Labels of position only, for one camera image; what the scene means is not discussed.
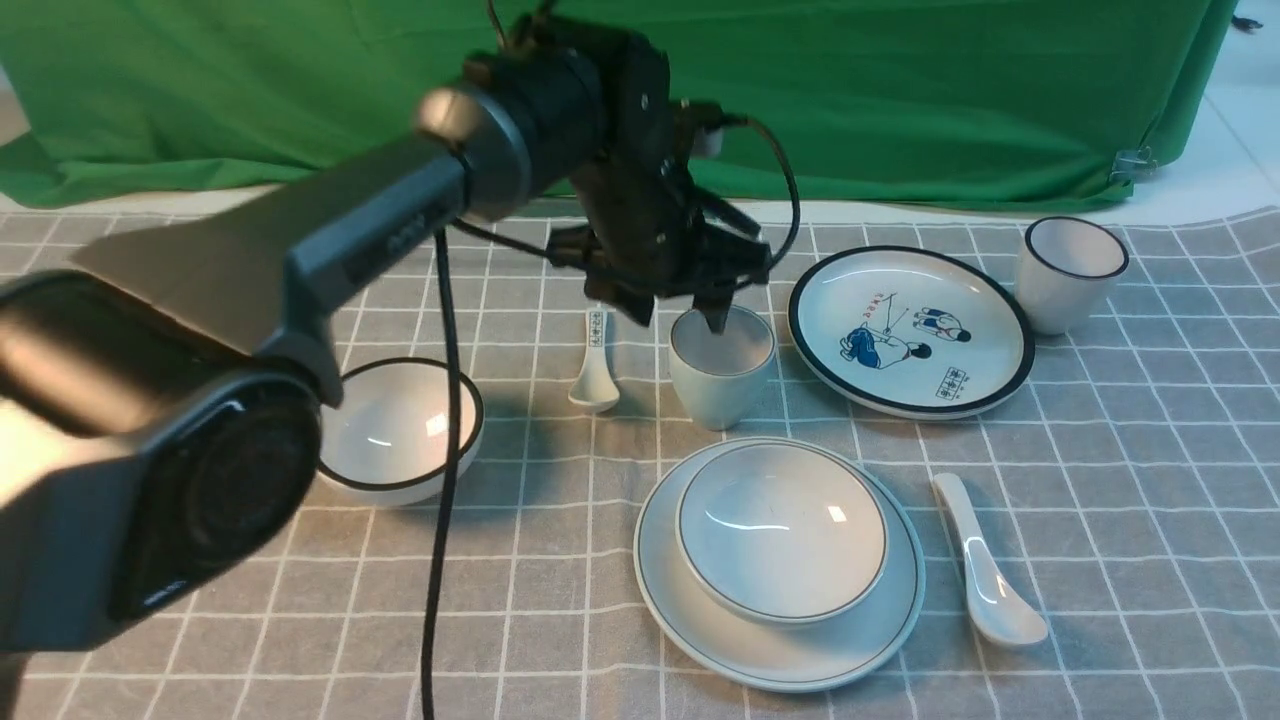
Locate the plain white plate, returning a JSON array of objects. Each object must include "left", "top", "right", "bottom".
[{"left": 634, "top": 437, "right": 925, "bottom": 693}]

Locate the black cable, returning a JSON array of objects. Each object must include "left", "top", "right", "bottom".
[{"left": 420, "top": 114, "right": 803, "bottom": 720}]

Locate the plate with cartoon figures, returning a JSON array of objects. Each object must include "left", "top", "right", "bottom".
[{"left": 787, "top": 246, "right": 1036, "bottom": 421}]

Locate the grey checked tablecloth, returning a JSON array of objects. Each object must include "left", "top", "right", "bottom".
[{"left": 0, "top": 208, "right": 1280, "bottom": 720}]

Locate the white bowl thin rim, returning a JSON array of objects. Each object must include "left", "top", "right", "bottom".
[{"left": 675, "top": 439, "right": 891, "bottom": 625}]

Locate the green backdrop cloth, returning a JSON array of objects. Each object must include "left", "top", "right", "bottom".
[{"left": 1, "top": 1, "right": 1235, "bottom": 211}]

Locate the metal binder clip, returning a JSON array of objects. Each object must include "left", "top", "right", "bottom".
[{"left": 1108, "top": 145, "right": 1160, "bottom": 184}]

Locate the white cup black rim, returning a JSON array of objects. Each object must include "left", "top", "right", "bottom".
[{"left": 1014, "top": 217, "right": 1130, "bottom": 336}]

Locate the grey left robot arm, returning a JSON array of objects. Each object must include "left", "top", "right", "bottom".
[{"left": 1, "top": 6, "right": 778, "bottom": 655}]

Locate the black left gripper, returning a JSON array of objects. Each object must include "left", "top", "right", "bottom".
[{"left": 547, "top": 14, "right": 772, "bottom": 336}]

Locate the white bowl thick black rim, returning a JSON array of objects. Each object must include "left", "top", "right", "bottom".
[{"left": 319, "top": 357, "right": 451, "bottom": 506}]

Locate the small white patterned spoon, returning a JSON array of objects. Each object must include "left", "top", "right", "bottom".
[{"left": 568, "top": 307, "right": 620, "bottom": 415}]

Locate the large white ceramic spoon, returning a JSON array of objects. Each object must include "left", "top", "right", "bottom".
[{"left": 931, "top": 473, "right": 1048, "bottom": 648}]

